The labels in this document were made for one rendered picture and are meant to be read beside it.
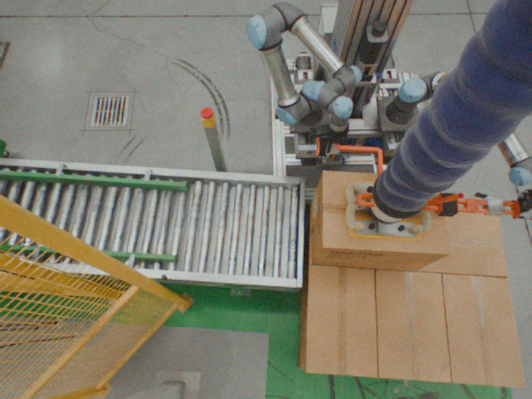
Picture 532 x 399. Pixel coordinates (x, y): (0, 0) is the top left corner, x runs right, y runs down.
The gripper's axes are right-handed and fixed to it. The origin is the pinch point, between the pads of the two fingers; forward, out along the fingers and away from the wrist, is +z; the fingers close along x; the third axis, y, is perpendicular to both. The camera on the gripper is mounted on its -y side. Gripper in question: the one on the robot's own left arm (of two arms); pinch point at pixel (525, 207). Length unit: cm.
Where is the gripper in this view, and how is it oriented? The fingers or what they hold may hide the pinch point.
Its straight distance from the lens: 208.2
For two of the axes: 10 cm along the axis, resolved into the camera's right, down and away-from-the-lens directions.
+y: -10.0, -0.6, 0.0
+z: -0.2, 3.4, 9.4
